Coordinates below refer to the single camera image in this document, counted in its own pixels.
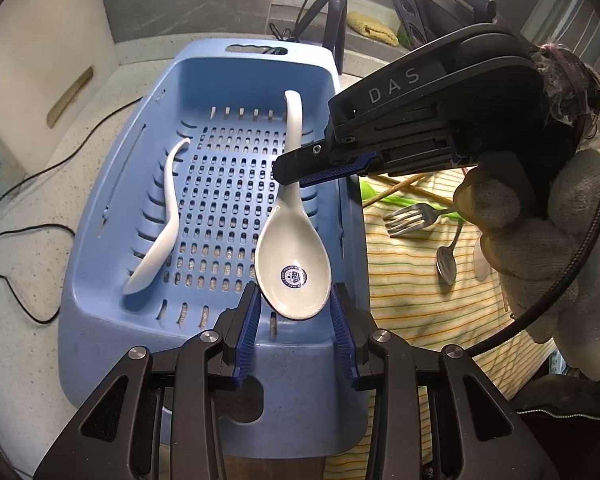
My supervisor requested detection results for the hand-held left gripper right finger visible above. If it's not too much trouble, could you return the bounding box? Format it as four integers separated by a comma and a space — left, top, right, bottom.
330, 282, 561, 480

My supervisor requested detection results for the person's right hand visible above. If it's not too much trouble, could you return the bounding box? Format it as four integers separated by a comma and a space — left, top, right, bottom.
455, 149, 600, 382

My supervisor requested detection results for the blue perforated plastic basket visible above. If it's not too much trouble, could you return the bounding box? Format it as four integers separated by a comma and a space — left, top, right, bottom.
57, 39, 371, 458

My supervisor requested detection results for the white cutting board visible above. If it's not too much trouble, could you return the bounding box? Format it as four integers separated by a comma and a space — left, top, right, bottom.
0, 0, 118, 171

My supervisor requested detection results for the metal fork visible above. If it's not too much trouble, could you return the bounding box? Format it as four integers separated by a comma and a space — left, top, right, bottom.
383, 204, 456, 238

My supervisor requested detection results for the white ceramic spoon blue emblem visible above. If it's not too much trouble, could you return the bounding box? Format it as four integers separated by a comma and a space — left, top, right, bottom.
254, 90, 332, 322

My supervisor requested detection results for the yellow striped cloth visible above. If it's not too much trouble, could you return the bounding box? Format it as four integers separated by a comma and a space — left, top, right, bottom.
325, 167, 556, 480

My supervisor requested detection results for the plain white ceramic spoon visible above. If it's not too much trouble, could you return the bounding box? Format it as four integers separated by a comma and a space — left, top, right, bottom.
122, 139, 192, 296

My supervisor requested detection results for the black cable on counter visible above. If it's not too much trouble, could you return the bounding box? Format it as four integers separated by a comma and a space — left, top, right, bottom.
0, 100, 146, 326

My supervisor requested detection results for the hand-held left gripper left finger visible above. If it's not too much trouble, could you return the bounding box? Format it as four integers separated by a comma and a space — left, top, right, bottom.
32, 282, 263, 480

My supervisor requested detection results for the wooden chopstick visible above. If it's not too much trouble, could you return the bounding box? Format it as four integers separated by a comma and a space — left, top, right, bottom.
405, 187, 456, 207
362, 174, 426, 207

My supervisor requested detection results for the dark cloth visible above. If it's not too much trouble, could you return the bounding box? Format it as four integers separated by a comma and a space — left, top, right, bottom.
515, 375, 600, 480

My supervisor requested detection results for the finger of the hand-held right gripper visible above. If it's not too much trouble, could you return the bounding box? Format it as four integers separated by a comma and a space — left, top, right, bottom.
274, 142, 379, 189

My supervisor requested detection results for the black tripod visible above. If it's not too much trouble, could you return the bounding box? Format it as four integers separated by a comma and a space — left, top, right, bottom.
292, 0, 351, 73

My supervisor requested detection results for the yellow sponge cloth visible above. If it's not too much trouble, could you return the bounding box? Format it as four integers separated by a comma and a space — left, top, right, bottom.
346, 10, 400, 47

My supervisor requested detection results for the green plastic utensil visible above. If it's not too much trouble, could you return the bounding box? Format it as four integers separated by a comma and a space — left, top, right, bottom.
360, 179, 461, 221

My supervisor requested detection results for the metal spoon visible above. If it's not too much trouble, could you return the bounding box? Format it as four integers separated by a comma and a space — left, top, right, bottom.
435, 220, 466, 286

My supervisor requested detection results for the knotted black cable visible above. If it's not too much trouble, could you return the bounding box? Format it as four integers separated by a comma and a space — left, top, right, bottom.
267, 22, 301, 43

